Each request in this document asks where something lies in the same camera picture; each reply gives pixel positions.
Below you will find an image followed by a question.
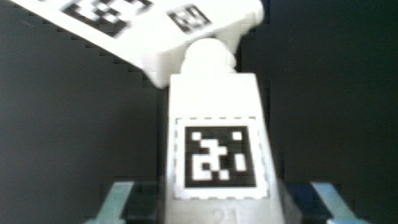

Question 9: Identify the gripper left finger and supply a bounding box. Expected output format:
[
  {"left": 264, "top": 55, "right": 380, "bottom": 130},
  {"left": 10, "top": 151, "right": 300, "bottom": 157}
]
[{"left": 87, "top": 182, "right": 133, "bottom": 224}]

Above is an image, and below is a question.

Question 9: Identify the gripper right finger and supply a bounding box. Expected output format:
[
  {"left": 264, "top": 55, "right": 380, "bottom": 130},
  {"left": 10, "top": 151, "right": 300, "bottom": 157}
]
[{"left": 311, "top": 182, "right": 371, "bottom": 224}]

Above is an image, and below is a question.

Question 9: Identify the white table leg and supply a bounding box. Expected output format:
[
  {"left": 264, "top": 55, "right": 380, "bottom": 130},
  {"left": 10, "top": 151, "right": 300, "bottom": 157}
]
[
  {"left": 165, "top": 38, "right": 284, "bottom": 224},
  {"left": 137, "top": 0, "right": 264, "bottom": 88}
]

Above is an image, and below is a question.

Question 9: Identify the white marker base plate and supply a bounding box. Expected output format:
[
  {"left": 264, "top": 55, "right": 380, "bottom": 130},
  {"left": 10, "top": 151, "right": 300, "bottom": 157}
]
[{"left": 7, "top": 0, "right": 179, "bottom": 73}]

